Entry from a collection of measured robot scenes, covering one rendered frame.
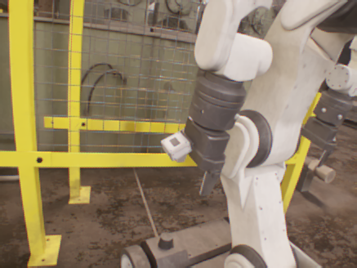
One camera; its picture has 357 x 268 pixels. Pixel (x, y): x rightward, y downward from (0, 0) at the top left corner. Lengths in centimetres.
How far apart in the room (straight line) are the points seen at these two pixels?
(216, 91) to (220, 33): 9
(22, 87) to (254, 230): 74
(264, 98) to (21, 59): 65
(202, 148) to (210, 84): 11
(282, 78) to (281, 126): 10
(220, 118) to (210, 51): 11
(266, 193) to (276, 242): 13
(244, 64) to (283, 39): 16
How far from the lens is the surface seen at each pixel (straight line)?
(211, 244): 87
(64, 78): 155
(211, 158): 42
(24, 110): 79
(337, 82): 71
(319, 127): 77
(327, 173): 173
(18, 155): 84
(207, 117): 39
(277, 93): 55
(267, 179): 64
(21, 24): 77
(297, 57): 51
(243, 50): 38
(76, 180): 131
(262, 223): 63
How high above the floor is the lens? 78
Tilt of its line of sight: 18 degrees down
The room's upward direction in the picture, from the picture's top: 9 degrees clockwise
